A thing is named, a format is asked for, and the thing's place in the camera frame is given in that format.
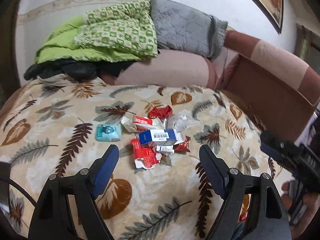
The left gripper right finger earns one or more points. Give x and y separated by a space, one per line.
266 218

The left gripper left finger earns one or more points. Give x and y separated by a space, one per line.
52 217

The white red torn packet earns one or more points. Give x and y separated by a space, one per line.
138 124

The person right hand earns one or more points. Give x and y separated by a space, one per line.
311 203

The teal tissue pack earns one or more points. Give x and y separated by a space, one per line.
108 132

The red torn carton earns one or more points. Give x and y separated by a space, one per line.
144 157

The leaf pattern beige blanket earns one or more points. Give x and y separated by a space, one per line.
49 126

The white cream tube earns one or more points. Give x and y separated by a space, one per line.
165 149

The blue white medicine box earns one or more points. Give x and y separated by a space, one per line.
160 137

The small red foil wrapper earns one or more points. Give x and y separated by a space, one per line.
182 147

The crumpled red wrapper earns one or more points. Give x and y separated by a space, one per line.
160 113

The black clothing pile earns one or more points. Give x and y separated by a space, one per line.
81 71

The pink bolster pillow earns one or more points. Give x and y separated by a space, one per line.
171 68

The green patterned quilt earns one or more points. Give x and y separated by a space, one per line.
116 33

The grey quilted pillow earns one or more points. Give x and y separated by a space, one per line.
180 27

